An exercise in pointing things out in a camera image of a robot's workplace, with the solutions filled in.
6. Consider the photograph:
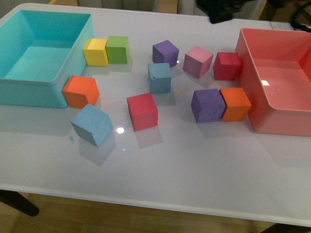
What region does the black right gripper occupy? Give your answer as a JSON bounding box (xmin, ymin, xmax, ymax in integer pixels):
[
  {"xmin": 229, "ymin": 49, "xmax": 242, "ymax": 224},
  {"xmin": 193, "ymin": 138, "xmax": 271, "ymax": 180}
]
[{"xmin": 195, "ymin": 0, "xmax": 255, "ymax": 24}]

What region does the blue foam cube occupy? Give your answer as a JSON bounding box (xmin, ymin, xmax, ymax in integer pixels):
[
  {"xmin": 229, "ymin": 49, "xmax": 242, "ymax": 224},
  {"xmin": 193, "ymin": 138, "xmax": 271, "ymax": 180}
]
[
  {"xmin": 70, "ymin": 104, "xmax": 113, "ymax": 147},
  {"xmin": 148, "ymin": 63, "xmax": 172, "ymax": 94}
]

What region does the dark red foam cube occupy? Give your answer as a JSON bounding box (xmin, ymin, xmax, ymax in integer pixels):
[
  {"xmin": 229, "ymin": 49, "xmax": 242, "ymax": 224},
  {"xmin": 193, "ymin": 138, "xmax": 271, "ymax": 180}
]
[{"xmin": 213, "ymin": 52, "xmax": 242, "ymax": 81}]

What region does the pink foam cube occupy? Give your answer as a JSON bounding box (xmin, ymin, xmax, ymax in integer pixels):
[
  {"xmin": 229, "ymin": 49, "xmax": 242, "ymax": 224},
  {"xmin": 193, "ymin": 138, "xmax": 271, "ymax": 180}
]
[{"xmin": 183, "ymin": 46, "xmax": 213, "ymax": 79}]

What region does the table label sticker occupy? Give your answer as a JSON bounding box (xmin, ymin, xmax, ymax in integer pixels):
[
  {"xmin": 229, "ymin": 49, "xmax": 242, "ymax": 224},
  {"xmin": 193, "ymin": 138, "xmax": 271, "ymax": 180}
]
[{"xmin": 270, "ymin": 21, "xmax": 294, "ymax": 31}]

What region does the far purple foam cube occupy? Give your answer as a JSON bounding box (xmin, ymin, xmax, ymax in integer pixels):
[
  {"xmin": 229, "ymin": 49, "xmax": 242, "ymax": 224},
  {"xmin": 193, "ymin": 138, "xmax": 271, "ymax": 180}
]
[{"xmin": 152, "ymin": 40, "xmax": 179, "ymax": 67}]

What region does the purple foam cube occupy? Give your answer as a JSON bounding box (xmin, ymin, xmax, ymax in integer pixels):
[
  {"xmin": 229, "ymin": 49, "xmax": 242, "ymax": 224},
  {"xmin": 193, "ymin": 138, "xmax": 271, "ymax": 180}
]
[
  {"xmin": 152, "ymin": 40, "xmax": 179, "ymax": 67},
  {"xmin": 191, "ymin": 89, "xmax": 225, "ymax": 123}
]

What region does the pink plastic bin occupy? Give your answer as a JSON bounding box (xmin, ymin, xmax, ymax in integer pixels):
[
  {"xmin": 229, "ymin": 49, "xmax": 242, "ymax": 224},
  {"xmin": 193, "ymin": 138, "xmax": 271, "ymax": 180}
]
[{"xmin": 235, "ymin": 28, "xmax": 311, "ymax": 136}]

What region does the left grey chair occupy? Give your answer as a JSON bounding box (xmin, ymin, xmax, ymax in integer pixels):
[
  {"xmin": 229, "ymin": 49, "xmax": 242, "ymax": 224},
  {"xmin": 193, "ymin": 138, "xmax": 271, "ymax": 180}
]
[{"xmin": 78, "ymin": 0, "xmax": 158, "ymax": 12}]

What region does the near purple foam cube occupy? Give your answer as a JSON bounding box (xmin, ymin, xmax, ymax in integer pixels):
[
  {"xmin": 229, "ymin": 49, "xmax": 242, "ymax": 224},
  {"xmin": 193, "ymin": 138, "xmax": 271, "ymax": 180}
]
[{"xmin": 191, "ymin": 89, "xmax": 225, "ymax": 123}]

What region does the right orange foam cube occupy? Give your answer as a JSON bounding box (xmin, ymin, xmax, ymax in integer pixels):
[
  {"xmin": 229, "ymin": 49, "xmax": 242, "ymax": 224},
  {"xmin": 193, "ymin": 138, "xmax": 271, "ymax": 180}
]
[{"xmin": 220, "ymin": 87, "xmax": 252, "ymax": 122}]

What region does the orange foam cube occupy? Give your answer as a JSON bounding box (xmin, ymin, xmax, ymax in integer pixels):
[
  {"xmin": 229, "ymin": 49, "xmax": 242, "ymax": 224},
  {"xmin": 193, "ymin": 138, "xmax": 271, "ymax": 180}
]
[
  {"xmin": 220, "ymin": 87, "xmax": 252, "ymax": 122},
  {"xmin": 62, "ymin": 75, "xmax": 100, "ymax": 109}
]

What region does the green foam cube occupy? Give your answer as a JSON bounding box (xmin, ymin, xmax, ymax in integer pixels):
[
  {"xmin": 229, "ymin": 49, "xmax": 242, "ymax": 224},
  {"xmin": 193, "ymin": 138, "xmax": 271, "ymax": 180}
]
[{"xmin": 106, "ymin": 36, "xmax": 130, "ymax": 64}]

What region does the centre red foam cube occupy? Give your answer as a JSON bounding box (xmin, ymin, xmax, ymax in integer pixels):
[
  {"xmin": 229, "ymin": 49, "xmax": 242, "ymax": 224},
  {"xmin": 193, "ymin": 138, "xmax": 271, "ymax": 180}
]
[{"xmin": 127, "ymin": 93, "xmax": 158, "ymax": 131}]

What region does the yellow foam cube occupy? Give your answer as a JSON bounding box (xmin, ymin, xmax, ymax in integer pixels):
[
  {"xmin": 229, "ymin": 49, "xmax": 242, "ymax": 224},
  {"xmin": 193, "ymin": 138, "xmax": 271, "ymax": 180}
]
[{"xmin": 83, "ymin": 38, "xmax": 108, "ymax": 67}]

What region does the left orange foam cube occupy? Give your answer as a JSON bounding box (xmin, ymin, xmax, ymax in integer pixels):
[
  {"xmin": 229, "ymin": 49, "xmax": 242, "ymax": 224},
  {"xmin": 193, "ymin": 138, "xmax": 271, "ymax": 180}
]
[{"xmin": 62, "ymin": 75, "xmax": 100, "ymax": 109}]

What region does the teal plastic bin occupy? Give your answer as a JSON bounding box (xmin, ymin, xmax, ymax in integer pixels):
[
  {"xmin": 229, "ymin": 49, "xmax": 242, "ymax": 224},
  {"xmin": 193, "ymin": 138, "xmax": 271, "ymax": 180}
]
[{"xmin": 0, "ymin": 10, "xmax": 94, "ymax": 108}]

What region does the black table leg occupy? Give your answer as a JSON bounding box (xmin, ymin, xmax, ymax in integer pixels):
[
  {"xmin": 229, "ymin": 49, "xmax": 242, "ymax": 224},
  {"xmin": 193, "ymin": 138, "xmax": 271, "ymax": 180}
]
[{"xmin": 0, "ymin": 190, "xmax": 40, "ymax": 216}]

